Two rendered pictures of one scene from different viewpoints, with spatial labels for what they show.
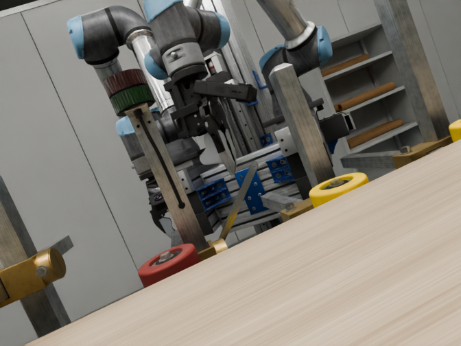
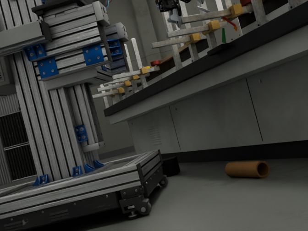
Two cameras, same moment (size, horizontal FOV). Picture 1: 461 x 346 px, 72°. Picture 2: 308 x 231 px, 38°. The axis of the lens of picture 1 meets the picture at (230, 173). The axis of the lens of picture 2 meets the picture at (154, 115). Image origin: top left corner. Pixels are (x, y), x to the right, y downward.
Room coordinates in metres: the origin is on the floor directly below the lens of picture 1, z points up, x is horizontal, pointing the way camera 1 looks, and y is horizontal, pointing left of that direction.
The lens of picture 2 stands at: (1.52, 2.31, 0.36)
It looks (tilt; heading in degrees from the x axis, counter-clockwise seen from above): 2 degrees up; 258
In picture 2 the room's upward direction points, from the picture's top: 15 degrees counter-clockwise
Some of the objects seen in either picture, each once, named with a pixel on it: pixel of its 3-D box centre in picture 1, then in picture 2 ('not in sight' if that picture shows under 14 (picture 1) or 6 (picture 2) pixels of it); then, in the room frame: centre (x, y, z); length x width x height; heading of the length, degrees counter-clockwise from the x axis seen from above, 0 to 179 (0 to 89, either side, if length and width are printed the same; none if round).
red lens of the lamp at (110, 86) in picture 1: (126, 85); not in sight; (0.48, 0.09, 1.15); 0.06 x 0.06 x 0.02
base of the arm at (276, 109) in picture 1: (288, 97); not in sight; (1.22, -0.31, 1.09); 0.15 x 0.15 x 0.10
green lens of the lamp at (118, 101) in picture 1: (133, 101); not in sight; (0.48, 0.09, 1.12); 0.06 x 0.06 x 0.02
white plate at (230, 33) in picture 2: not in sight; (227, 34); (0.56, 0.07, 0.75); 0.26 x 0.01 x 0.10; 99
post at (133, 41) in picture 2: not in sight; (139, 65); (0.76, -1.38, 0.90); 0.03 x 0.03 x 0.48; 9
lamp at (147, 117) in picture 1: (152, 145); not in sight; (0.48, 0.09, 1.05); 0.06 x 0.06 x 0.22; 9
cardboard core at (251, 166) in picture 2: not in sight; (246, 169); (0.67, 0.13, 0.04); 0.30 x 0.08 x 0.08; 99
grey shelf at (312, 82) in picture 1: (363, 114); not in sight; (3.25, -1.48, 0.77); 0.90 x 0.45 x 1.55; 101
